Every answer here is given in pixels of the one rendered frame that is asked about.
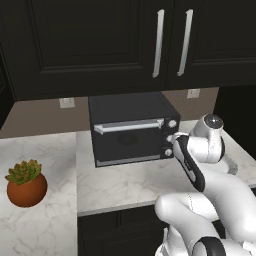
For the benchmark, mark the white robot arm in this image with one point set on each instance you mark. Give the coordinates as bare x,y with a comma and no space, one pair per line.
230,196

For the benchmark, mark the toaster oven glass door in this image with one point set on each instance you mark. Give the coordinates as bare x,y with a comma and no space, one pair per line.
130,145

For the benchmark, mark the black toaster oven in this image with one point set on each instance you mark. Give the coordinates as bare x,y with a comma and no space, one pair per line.
126,106

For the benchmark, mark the silver toaster oven knob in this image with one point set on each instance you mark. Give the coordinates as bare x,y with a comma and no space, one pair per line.
172,123
168,152
169,138

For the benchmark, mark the black base cupboard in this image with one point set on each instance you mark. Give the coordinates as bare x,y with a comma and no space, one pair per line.
120,233

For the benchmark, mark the black tall cupboard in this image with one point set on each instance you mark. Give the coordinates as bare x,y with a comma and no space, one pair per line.
238,120

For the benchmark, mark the succulent in terracotta pot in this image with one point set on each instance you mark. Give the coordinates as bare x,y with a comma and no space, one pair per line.
26,186

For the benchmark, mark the white wall socket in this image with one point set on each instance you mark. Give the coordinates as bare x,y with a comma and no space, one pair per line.
66,102
193,93

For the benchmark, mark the wide black wall cupboard door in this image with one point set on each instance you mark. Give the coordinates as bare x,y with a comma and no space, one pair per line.
90,43

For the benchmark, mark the black corner wall cupboard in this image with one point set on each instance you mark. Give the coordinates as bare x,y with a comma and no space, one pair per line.
5,96

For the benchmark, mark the narrow black wall cupboard door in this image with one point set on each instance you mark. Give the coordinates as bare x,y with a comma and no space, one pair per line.
223,40

